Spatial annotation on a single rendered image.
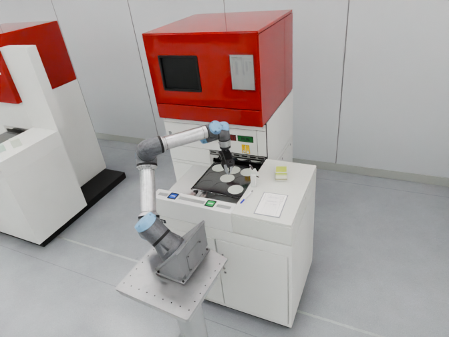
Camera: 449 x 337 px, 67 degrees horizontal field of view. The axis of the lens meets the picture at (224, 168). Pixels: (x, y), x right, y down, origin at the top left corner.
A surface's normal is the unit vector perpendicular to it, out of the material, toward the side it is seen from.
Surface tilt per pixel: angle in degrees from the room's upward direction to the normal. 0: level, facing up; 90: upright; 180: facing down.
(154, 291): 0
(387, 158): 90
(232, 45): 90
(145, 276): 0
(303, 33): 90
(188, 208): 90
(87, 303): 0
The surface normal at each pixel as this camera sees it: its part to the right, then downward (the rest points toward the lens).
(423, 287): -0.10, -0.85
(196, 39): -0.41, 0.52
